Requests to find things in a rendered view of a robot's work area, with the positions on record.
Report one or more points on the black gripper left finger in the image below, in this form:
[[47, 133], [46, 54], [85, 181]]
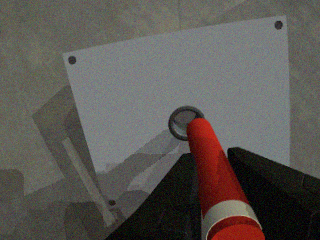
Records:
[[171, 212]]

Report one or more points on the red peg with white band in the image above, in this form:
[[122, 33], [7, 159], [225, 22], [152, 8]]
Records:
[[226, 212]]

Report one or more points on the grey sloped panel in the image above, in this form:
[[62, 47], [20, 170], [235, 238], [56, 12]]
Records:
[[136, 97]]

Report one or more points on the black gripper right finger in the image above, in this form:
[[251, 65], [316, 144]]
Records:
[[285, 201]]

